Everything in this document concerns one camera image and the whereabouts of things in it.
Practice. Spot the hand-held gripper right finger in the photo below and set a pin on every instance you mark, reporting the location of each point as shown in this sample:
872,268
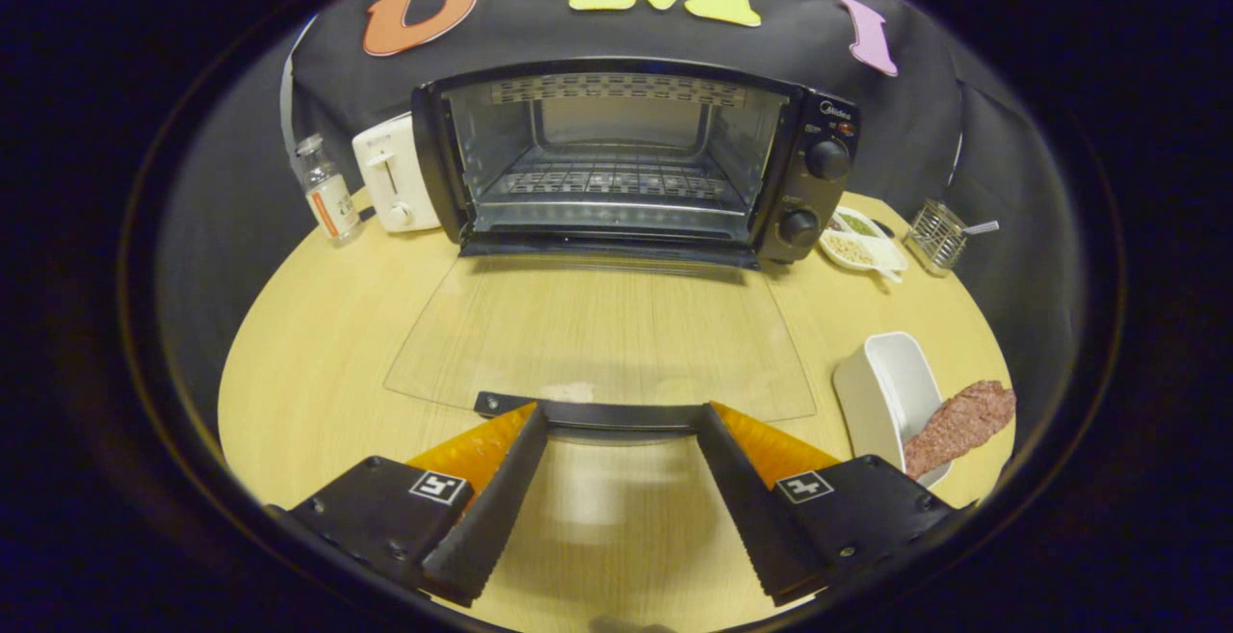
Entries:
742,508

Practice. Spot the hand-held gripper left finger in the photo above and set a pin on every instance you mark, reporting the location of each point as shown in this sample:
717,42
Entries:
496,508

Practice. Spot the brown meat strip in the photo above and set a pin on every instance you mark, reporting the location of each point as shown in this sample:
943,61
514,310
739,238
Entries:
963,421

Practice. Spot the black toaster oven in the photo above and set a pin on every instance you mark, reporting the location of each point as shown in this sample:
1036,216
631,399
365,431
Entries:
819,161

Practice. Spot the white pop-up toaster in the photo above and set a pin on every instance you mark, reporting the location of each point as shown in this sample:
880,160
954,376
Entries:
395,175

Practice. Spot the white rectangular dish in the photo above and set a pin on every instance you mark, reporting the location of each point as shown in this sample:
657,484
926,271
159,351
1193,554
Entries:
891,382

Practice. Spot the white divided bean dish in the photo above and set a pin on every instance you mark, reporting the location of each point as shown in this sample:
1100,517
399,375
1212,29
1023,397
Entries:
852,248

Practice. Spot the clear glass bottle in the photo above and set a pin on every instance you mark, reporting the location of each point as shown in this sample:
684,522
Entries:
329,195

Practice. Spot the silver spoon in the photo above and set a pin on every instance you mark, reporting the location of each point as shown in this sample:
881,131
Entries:
981,227

